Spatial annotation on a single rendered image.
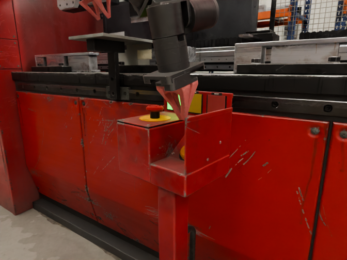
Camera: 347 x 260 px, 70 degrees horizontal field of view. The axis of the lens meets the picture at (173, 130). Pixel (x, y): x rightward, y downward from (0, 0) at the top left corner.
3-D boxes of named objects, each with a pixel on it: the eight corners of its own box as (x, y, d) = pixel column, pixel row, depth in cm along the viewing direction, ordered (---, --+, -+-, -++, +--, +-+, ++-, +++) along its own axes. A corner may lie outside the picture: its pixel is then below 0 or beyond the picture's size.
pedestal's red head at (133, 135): (118, 169, 58) (114, 92, 54) (165, 153, 70) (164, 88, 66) (185, 198, 45) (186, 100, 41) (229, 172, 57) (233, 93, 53)
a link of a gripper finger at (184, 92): (210, 112, 49) (205, 65, 46) (189, 127, 45) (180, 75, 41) (184, 109, 54) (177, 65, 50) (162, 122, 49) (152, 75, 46)
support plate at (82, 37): (68, 39, 88) (68, 36, 87) (122, 45, 109) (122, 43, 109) (103, 35, 78) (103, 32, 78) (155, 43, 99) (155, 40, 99)
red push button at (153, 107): (142, 120, 57) (142, 105, 56) (155, 118, 60) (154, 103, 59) (154, 123, 54) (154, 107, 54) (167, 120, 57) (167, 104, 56)
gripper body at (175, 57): (206, 71, 47) (201, 29, 44) (170, 87, 40) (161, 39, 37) (179, 71, 51) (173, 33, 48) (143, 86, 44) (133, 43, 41)
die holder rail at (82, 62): (36, 71, 149) (34, 54, 147) (46, 71, 154) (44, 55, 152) (91, 72, 122) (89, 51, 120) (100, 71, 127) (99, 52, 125)
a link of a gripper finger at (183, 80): (204, 116, 48) (197, 68, 44) (180, 132, 43) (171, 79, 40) (177, 113, 52) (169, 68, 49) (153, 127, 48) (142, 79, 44)
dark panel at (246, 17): (105, 67, 191) (101, 5, 181) (107, 67, 193) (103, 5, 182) (253, 67, 130) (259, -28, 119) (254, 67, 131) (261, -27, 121)
